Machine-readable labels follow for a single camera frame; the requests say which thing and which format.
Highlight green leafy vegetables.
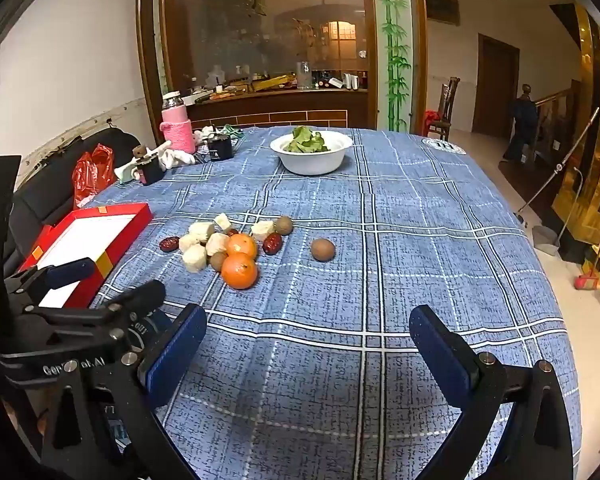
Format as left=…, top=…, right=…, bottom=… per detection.
left=284, top=126, right=331, bottom=154

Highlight brown wooden door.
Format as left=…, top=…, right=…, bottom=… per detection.
left=472, top=34, right=521, bottom=137

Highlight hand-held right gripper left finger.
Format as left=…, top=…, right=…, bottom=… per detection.
left=40, top=302, right=208, bottom=480

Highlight wooden counter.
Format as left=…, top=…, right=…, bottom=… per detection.
left=182, top=89, right=371, bottom=129

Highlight golden pillar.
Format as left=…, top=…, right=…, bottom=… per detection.
left=552, top=2, right=600, bottom=241

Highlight orange tangerine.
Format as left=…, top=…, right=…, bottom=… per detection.
left=226, top=233, right=258, bottom=260
left=221, top=253, right=259, bottom=291

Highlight bamboo-painted glass panel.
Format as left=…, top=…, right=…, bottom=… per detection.
left=372, top=0, right=415, bottom=133

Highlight jar with pink knit sleeve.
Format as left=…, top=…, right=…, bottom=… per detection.
left=160, top=91, right=197, bottom=154

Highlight pale green cloth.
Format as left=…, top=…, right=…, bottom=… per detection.
left=114, top=159, right=141, bottom=184

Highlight wooden chair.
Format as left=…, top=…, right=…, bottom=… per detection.
left=426, top=76, right=462, bottom=142

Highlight wooden framed glass partition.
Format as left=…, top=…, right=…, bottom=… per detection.
left=136, top=0, right=428, bottom=132

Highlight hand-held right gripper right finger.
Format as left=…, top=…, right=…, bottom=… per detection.
left=409, top=304, right=576, bottom=480

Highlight wooden stair railing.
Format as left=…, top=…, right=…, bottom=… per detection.
left=535, top=87, right=581, bottom=153

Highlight red shallow gift box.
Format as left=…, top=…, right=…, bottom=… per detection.
left=17, top=203, right=153, bottom=308

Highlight yellow flat box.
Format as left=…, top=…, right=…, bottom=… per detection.
left=252, top=74, right=296, bottom=92

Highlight clear glass pitcher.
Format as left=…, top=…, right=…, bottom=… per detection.
left=295, top=61, right=315, bottom=91

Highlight white gloves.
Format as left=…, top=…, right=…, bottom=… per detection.
left=152, top=141, right=203, bottom=170

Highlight black leather sofa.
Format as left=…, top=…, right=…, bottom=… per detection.
left=2, top=127, right=143, bottom=271

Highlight white bowl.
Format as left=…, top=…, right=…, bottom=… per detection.
left=270, top=132, right=353, bottom=176

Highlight white and green cloth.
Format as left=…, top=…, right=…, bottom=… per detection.
left=195, top=124, right=248, bottom=142

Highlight black cup with pink label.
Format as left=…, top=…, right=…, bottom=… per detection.
left=136, top=156, right=166, bottom=186

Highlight blue plaid tablecloth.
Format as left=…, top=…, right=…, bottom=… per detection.
left=87, top=127, right=583, bottom=480

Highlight red plastic bag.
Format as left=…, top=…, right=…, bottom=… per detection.
left=71, top=143, right=117, bottom=210

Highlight plain black cup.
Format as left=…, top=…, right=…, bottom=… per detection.
left=207, top=135, right=235, bottom=162

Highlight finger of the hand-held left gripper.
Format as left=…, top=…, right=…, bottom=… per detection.
left=4, top=257, right=97, bottom=306
left=22, top=279, right=167, bottom=333

